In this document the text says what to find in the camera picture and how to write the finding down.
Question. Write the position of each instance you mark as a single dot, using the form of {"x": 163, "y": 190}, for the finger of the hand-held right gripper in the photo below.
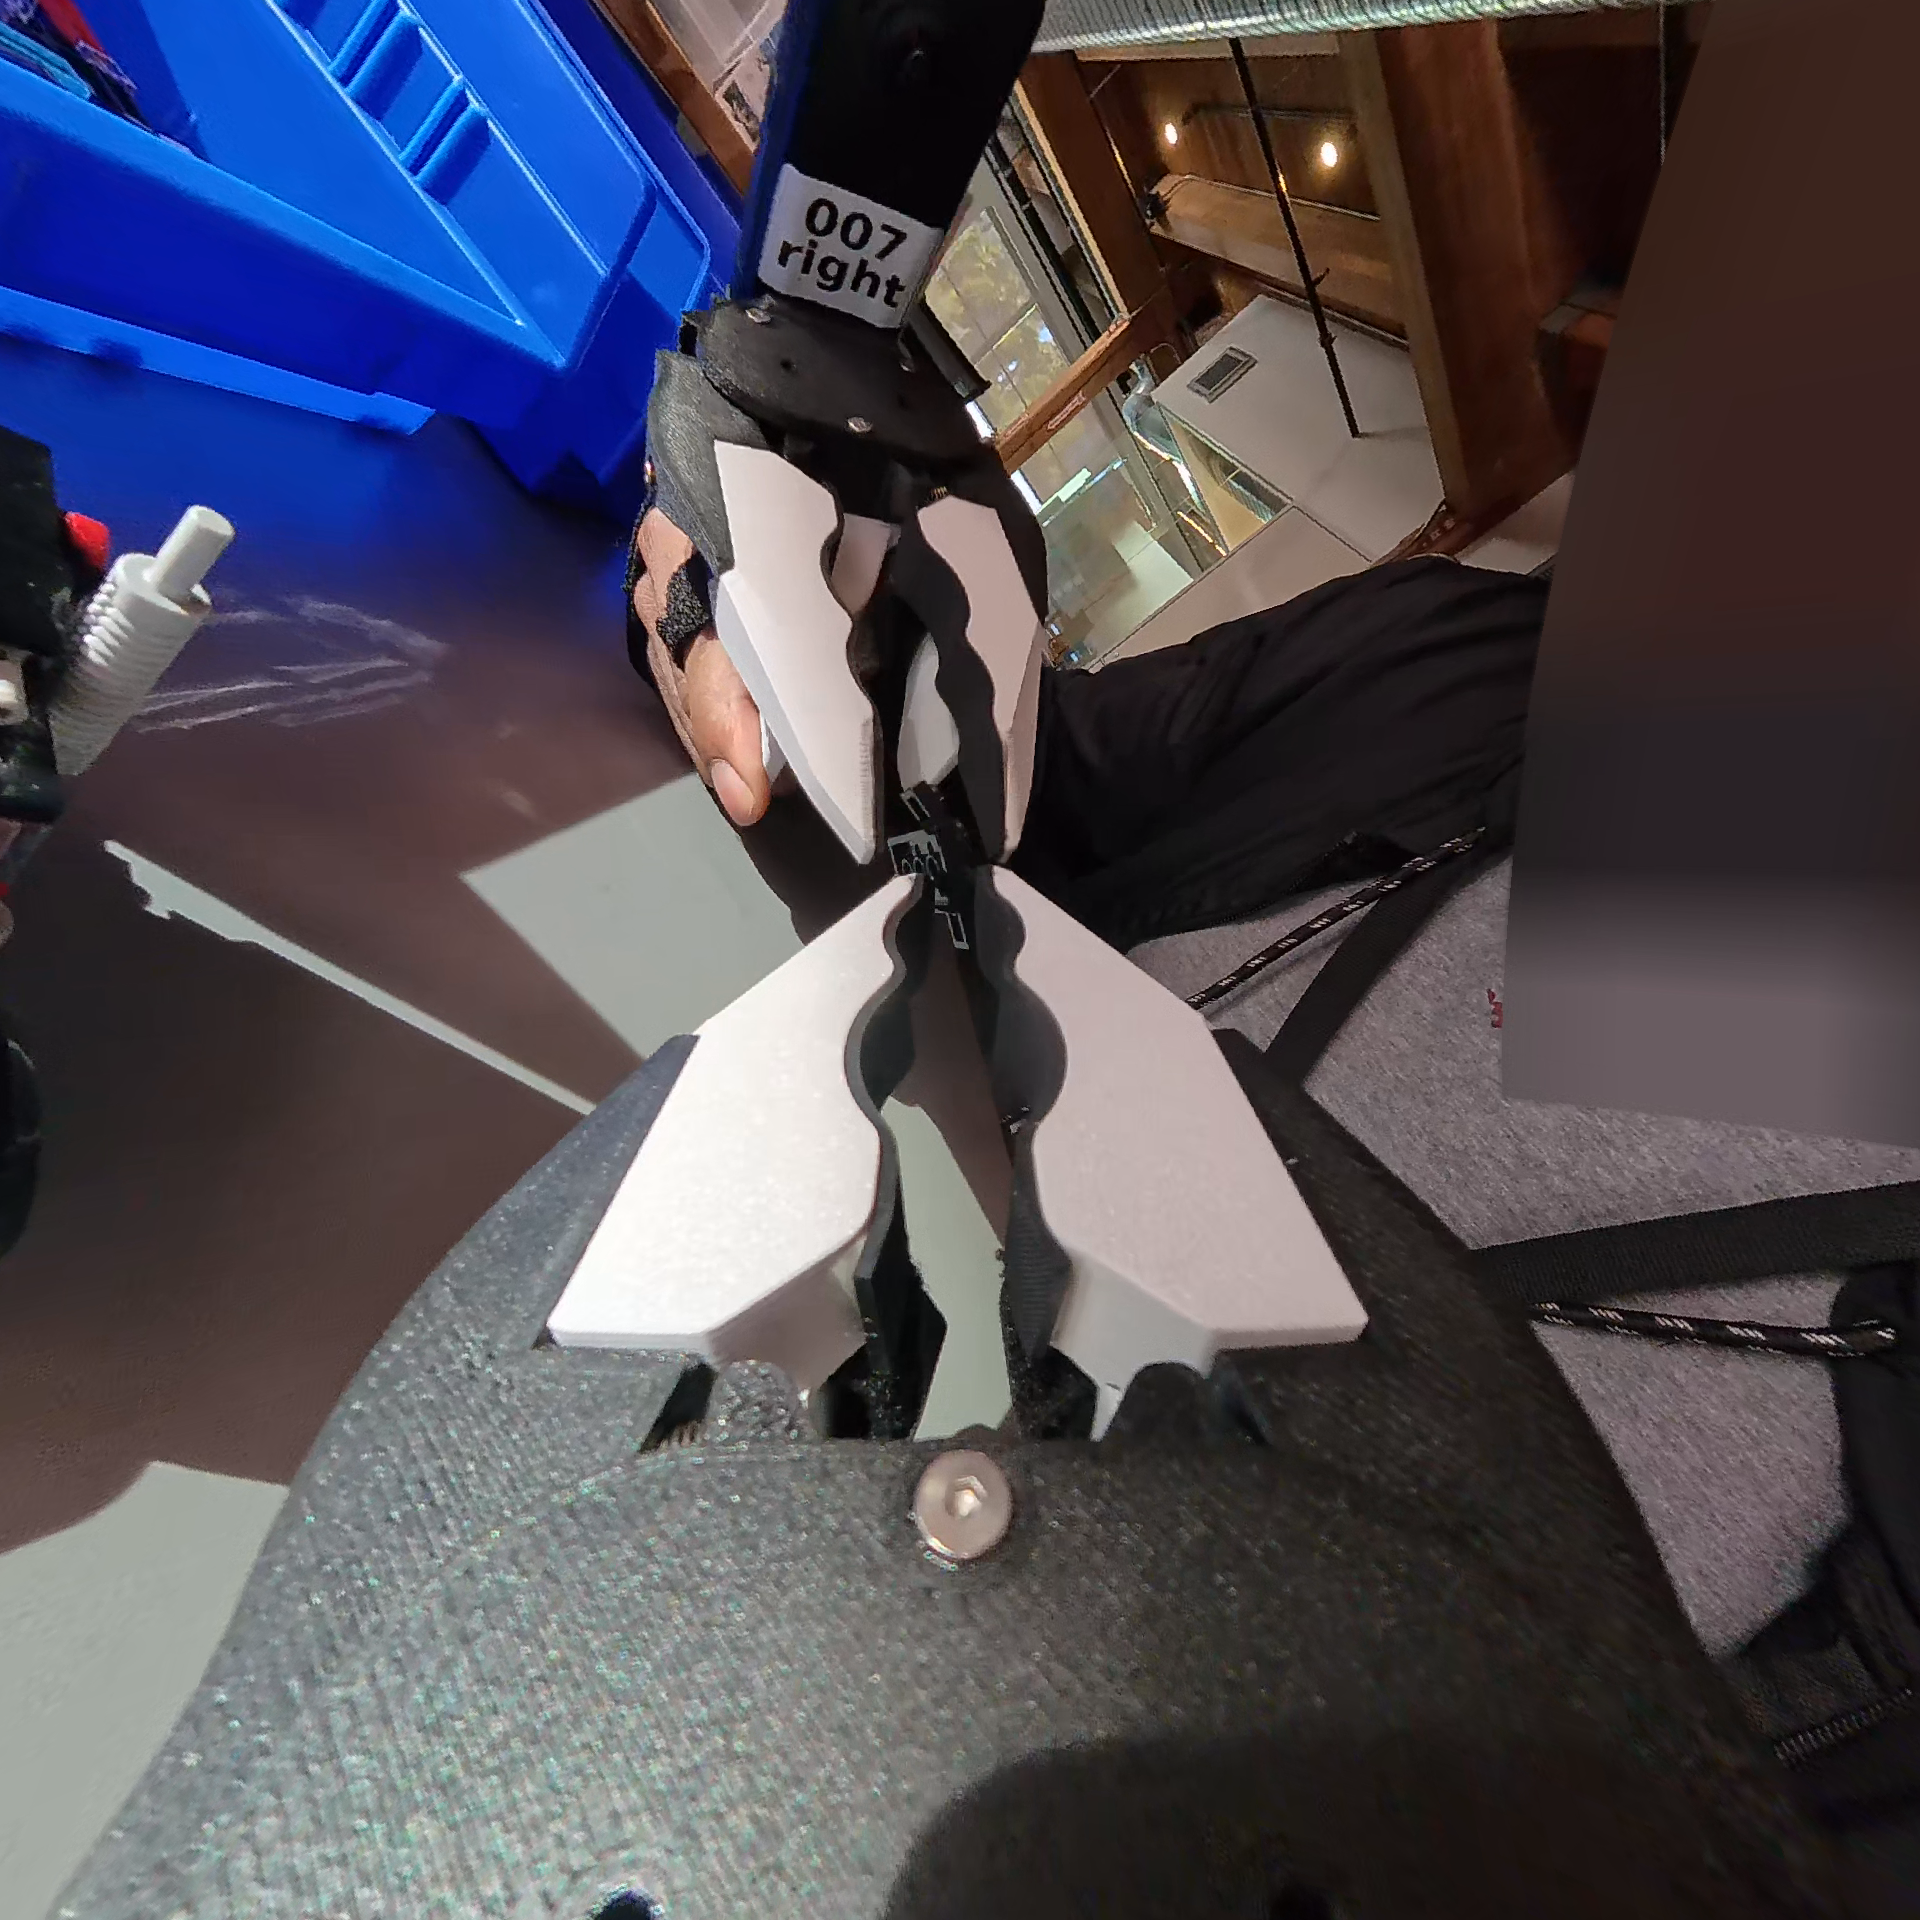
{"x": 782, "y": 600}
{"x": 1012, "y": 631}

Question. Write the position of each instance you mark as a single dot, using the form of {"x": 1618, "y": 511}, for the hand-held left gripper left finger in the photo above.
{"x": 734, "y": 1202}

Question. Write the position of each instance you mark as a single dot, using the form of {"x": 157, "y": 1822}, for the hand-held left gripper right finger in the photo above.
{"x": 1186, "y": 1202}

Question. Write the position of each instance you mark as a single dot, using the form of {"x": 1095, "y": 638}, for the black studded brick plate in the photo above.
{"x": 927, "y": 878}

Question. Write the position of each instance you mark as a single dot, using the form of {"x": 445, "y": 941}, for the toy brick truck model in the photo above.
{"x": 122, "y": 644}

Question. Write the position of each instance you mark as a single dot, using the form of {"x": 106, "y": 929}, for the grey hoodie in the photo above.
{"x": 1499, "y": 1169}

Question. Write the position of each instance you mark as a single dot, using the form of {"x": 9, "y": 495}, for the black jacket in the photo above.
{"x": 1876, "y": 1500}

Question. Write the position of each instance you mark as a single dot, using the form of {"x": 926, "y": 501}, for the silver ventilation duct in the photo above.
{"x": 1351, "y": 12}

